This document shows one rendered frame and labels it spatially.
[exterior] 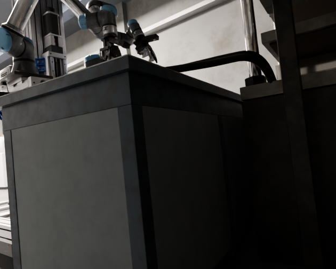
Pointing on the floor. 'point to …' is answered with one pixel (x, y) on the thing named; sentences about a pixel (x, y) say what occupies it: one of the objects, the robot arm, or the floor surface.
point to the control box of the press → (297, 131)
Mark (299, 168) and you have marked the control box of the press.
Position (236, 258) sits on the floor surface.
